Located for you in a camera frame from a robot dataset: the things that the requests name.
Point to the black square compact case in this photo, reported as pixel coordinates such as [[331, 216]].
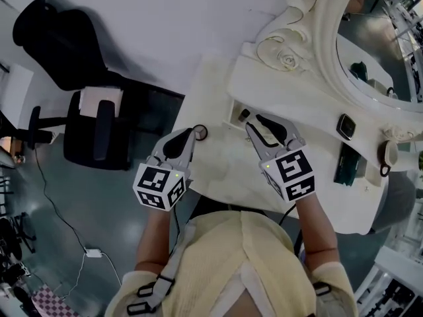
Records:
[[346, 126]]

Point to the teal rectangular box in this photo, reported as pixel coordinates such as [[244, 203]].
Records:
[[347, 163]]

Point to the person's left forearm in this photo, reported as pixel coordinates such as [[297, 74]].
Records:
[[155, 236]]

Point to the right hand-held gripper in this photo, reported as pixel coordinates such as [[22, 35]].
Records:
[[291, 173]]

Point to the black office chair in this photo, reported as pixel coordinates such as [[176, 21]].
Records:
[[56, 45]]

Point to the person's right forearm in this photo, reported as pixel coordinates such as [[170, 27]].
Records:
[[317, 230]]

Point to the black blue hip device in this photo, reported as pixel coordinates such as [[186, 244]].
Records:
[[299, 243]]

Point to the white drawer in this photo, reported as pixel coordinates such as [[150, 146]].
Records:
[[233, 124], [373, 173]]

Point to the small round compact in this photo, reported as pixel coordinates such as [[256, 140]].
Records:
[[201, 132]]

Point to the black lipstick tube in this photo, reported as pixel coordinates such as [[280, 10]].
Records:
[[245, 115]]

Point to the white power adapter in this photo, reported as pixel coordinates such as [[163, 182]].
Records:
[[93, 252]]

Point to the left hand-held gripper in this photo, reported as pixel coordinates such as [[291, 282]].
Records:
[[155, 183]]

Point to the person's pale yellow shirt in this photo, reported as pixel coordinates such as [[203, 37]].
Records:
[[224, 269]]

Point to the person's black trousers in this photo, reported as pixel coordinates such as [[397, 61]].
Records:
[[211, 205]]

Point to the pink checkered cloth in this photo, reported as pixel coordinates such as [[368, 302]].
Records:
[[49, 302]]

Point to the white ornate dressing table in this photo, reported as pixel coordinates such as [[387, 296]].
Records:
[[224, 170]]

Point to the oval white-framed mirror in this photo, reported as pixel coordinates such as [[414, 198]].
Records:
[[330, 88]]

